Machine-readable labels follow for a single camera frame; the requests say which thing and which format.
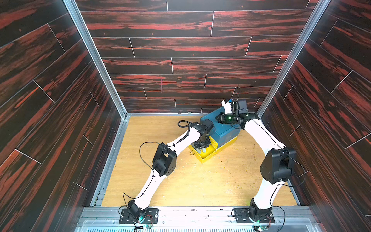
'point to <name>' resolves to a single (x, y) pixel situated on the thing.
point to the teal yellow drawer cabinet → (223, 134)
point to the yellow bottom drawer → (210, 151)
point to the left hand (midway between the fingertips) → (208, 147)
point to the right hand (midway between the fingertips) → (219, 118)
